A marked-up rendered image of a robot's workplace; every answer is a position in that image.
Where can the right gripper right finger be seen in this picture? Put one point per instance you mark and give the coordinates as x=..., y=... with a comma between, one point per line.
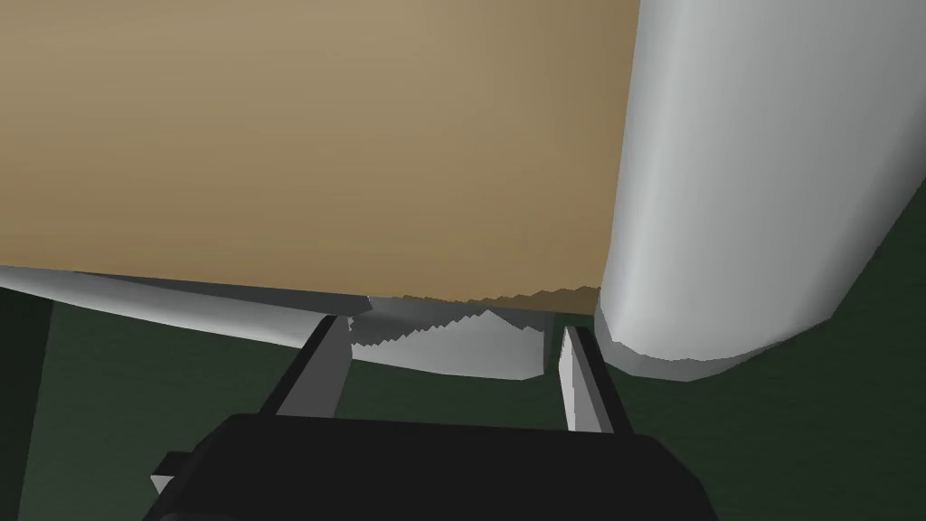
x=584, y=391

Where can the tan flat panel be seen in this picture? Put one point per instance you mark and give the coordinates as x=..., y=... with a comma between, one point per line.
x=311, y=137

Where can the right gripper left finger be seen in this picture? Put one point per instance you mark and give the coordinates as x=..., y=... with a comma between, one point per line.
x=311, y=376

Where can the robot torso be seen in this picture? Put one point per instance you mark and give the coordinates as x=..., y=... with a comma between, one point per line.
x=731, y=181

